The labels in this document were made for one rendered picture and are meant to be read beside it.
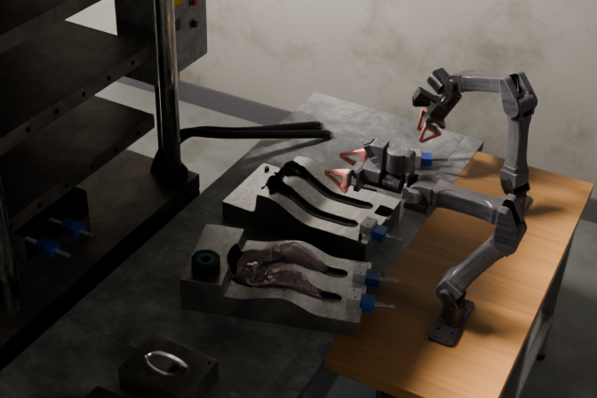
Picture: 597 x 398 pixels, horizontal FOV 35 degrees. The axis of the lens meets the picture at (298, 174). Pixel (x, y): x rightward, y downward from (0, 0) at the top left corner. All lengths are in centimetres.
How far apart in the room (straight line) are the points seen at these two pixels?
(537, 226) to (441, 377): 77
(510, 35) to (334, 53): 90
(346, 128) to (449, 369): 123
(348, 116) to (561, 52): 113
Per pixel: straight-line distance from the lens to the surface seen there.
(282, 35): 474
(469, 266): 251
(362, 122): 351
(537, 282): 287
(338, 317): 256
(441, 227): 301
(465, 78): 306
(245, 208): 292
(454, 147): 342
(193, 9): 323
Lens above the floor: 258
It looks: 34 degrees down
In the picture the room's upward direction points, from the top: 2 degrees clockwise
